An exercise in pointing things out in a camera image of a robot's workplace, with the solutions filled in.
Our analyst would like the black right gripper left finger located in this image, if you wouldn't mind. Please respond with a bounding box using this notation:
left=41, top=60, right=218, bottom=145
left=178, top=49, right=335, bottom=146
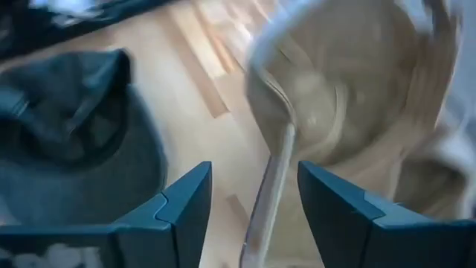
left=0, top=160, right=213, bottom=268

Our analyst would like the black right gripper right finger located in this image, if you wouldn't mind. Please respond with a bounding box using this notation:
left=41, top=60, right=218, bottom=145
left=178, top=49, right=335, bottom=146
left=297, top=160, right=476, bottom=268

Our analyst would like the beige bucket hat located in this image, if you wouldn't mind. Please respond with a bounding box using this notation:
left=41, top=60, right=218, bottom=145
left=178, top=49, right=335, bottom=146
left=239, top=0, right=462, bottom=268

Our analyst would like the clear plastic container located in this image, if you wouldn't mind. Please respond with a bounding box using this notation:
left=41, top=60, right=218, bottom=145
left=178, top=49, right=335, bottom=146
left=245, top=0, right=476, bottom=221

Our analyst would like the dark olive baseball cap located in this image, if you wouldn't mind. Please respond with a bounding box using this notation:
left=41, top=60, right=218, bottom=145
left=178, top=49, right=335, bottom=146
left=0, top=48, right=169, bottom=229

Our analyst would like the black metal table frame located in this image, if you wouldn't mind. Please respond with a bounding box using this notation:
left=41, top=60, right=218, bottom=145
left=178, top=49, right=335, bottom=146
left=0, top=0, right=176, bottom=63

